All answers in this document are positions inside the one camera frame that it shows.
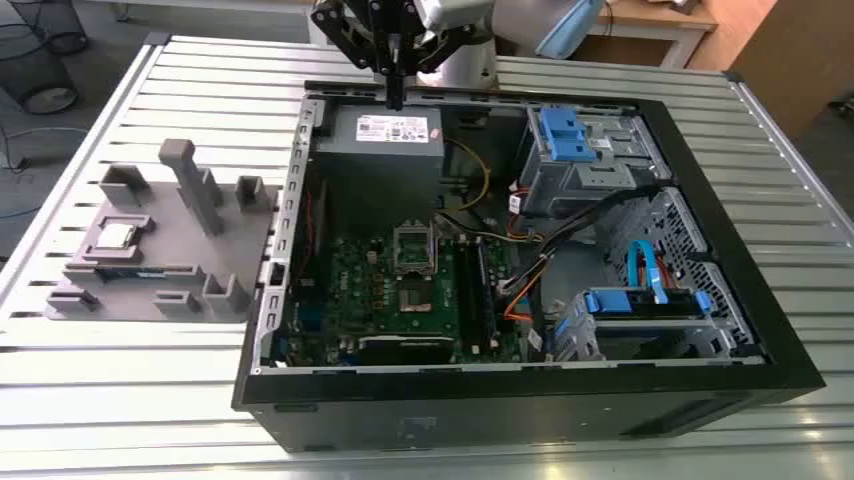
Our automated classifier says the metal socket cover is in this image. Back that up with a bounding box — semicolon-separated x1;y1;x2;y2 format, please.
392;218;439;276

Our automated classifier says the grey power supply unit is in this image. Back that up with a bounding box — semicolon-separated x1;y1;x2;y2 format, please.
311;104;447;221

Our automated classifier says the black PC case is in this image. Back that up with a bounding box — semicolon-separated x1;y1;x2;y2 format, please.
229;78;827;455

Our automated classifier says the blue flat wire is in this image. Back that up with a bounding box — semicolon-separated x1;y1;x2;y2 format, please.
626;239;671;305

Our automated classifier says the grey parts rack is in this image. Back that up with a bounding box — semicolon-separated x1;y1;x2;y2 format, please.
43;138;285;324

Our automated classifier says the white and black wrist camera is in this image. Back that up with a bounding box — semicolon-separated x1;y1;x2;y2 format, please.
412;0;496;32

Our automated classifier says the black wire mesh bin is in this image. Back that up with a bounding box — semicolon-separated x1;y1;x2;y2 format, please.
0;23;79;115
37;0;92;56

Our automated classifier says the empty blue disk carrier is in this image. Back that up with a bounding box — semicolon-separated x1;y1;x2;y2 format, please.
540;107;599;162

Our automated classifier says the wooden desk with white frame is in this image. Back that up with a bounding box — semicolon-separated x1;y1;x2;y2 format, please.
579;0;720;71

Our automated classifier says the hard disk in blue carrier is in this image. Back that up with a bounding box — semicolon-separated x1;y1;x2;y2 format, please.
583;288;710;320

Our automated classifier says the metal locking lever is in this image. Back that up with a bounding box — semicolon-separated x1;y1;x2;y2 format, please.
430;218;443;281

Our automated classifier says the orange wire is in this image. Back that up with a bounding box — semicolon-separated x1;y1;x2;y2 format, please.
502;269;546;324

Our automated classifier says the black graphics card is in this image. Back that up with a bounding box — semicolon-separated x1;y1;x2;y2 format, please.
356;333;459;365

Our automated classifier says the yellow wire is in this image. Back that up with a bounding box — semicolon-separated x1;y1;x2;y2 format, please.
443;138;494;211

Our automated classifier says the black RAM slot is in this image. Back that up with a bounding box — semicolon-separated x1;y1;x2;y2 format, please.
452;237;483;354
474;238;503;351

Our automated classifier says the tall grey metal drive cage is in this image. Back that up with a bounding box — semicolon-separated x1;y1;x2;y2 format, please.
518;103;674;220

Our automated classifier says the low grey metal disk bay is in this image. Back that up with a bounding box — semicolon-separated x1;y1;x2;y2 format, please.
551;285;759;362

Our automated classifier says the black wire bundle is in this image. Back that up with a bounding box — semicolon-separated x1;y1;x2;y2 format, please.
496;184;668;296

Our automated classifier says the white desk frame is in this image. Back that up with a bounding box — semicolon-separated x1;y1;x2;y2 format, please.
85;0;330;46

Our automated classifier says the CPU socket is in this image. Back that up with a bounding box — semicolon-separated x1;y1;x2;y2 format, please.
396;276;448;315

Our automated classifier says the RAM stick with blue label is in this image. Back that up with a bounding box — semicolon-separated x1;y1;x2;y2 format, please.
65;264;199;282

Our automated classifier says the brown wooden cabinet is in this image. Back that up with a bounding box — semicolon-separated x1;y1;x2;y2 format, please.
686;0;854;144

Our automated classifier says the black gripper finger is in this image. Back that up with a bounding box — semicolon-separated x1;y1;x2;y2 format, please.
394;23;479;111
310;1;396;110

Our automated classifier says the green motherboard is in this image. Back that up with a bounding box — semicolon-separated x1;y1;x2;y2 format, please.
283;219;532;369

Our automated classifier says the silver CPU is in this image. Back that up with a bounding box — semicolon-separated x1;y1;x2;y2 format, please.
92;222;141;251

